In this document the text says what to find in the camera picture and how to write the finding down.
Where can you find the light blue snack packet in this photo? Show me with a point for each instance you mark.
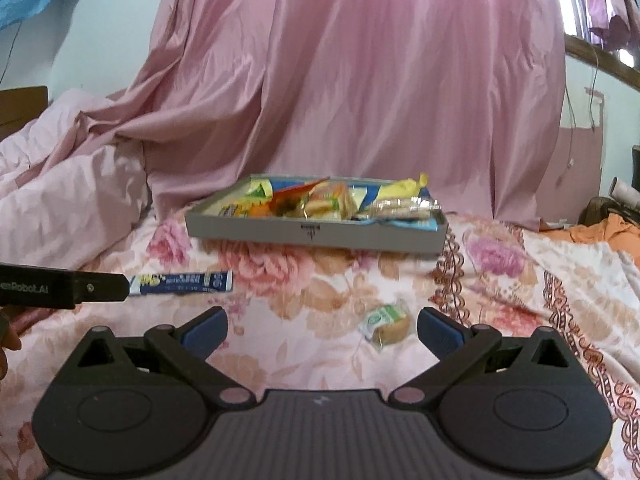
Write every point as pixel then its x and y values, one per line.
pixel 400 224

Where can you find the clear pastry packet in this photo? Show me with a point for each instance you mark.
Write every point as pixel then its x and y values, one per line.
pixel 327 202

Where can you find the pink duvet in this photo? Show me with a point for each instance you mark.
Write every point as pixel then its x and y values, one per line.
pixel 65 185

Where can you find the pink curtain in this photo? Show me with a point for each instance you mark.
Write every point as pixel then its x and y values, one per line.
pixel 350 70

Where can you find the rolled paper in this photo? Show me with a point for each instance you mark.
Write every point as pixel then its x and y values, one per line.
pixel 625 189

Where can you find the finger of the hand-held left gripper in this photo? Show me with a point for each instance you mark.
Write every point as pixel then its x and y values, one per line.
pixel 102 287

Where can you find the orange cloth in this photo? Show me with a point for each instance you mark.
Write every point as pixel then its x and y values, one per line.
pixel 595 237

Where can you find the floral blanket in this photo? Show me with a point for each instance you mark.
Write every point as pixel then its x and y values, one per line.
pixel 325 300

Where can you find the wooden headboard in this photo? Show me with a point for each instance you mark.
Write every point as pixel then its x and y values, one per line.
pixel 22 110

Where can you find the purple window curtain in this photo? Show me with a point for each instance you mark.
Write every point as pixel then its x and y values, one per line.
pixel 612 5

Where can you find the clear biscuit packet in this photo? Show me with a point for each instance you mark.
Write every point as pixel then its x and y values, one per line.
pixel 405 208

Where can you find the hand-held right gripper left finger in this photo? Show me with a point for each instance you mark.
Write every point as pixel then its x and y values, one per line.
pixel 207 332

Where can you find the wooden window frame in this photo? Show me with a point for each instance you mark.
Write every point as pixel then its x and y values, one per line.
pixel 600 55

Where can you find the green pastry packet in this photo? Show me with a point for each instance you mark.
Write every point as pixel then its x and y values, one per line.
pixel 387 325

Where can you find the person's left hand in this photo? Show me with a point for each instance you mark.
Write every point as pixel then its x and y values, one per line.
pixel 7 355

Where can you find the grey cardboard box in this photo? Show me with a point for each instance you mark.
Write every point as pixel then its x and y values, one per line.
pixel 310 235

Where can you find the dark blue sachet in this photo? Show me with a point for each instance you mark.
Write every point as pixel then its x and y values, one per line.
pixel 180 282

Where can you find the yellow blue snack packet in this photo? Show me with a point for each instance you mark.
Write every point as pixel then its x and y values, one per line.
pixel 260 191

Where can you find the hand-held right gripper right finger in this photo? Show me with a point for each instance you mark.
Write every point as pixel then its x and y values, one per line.
pixel 440 334

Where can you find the orange snack packet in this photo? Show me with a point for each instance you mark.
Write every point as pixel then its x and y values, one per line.
pixel 295 195

